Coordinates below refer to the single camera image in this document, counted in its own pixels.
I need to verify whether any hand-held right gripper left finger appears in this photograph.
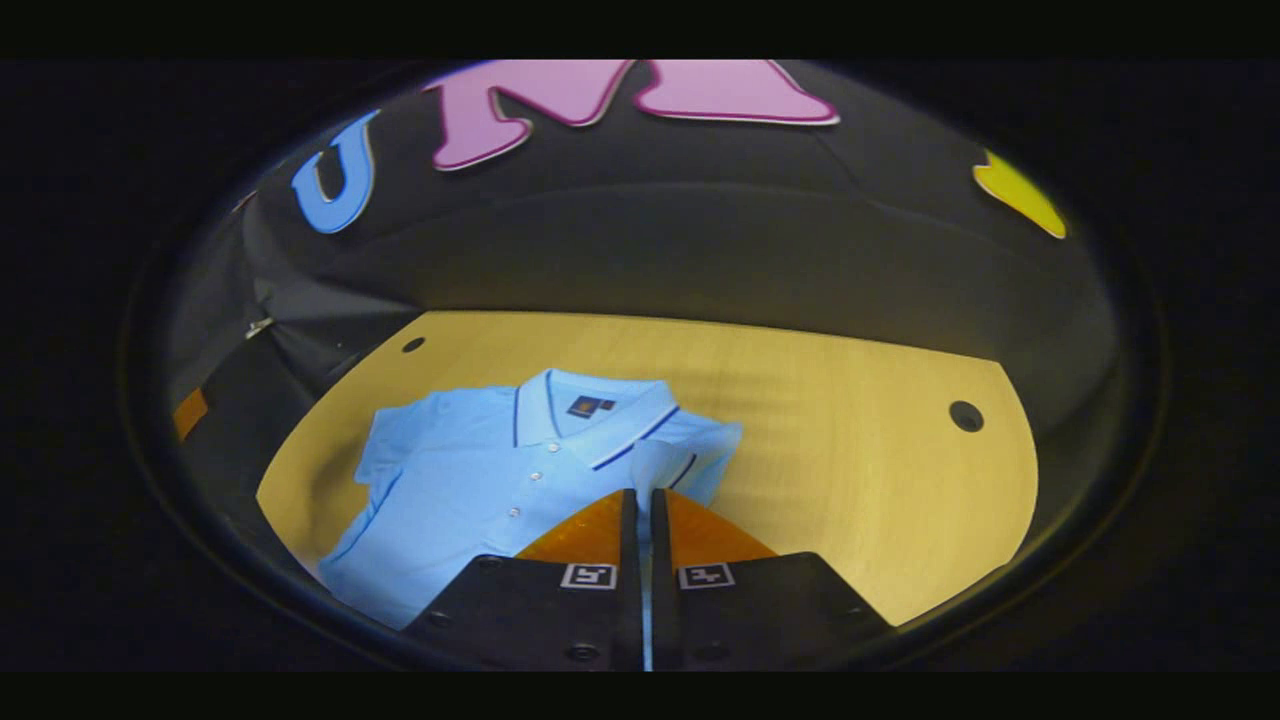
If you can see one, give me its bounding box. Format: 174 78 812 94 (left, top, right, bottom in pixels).
405 488 646 671

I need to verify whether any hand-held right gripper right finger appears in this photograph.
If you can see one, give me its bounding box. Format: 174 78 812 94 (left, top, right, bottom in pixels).
650 488 891 671

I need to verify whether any light blue T-shirt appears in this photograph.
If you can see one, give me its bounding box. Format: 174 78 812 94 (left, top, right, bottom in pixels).
318 368 743 671

